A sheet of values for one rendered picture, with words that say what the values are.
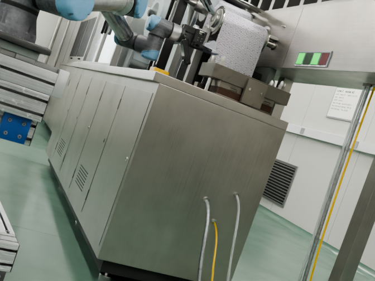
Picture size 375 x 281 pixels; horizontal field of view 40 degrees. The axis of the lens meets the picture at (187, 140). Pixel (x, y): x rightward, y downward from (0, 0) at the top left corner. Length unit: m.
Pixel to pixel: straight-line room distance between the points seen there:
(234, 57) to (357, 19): 0.62
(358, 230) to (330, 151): 3.93
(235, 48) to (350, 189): 3.25
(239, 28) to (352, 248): 1.13
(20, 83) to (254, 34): 1.26
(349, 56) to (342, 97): 3.94
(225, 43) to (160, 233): 0.93
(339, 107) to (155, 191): 4.10
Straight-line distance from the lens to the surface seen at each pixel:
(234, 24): 2.52
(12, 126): 1.74
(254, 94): 2.33
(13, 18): 1.68
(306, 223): 5.93
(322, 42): 2.32
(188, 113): 2.17
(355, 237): 2.05
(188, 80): 2.52
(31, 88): 1.69
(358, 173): 5.50
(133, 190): 2.16
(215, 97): 2.20
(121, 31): 2.29
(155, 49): 2.34
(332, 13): 2.36
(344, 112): 5.96
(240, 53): 2.53
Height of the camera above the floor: 0.76
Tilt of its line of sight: 2 degrees down
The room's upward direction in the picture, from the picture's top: 20 degrees clockwise
